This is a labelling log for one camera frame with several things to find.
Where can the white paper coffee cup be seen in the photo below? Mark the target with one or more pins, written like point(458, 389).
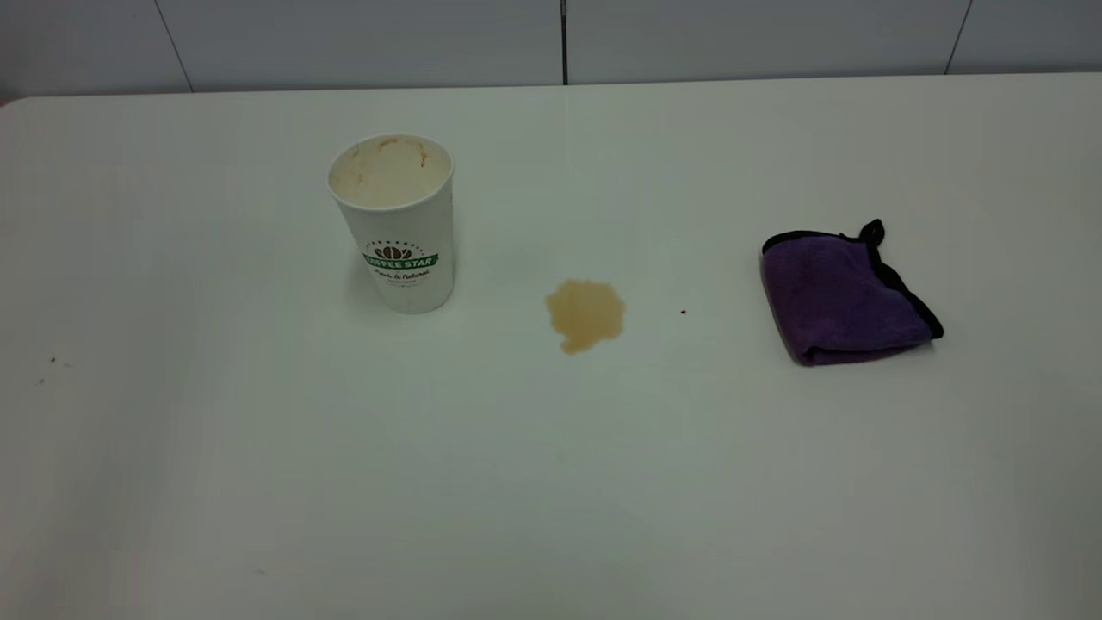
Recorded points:
point(400, 232)

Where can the purple microfiber cloth black trim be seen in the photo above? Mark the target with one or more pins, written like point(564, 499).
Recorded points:
point(839, 297)

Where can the brown coffee spill puddle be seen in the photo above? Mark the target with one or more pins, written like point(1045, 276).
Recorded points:
point(585, 314)

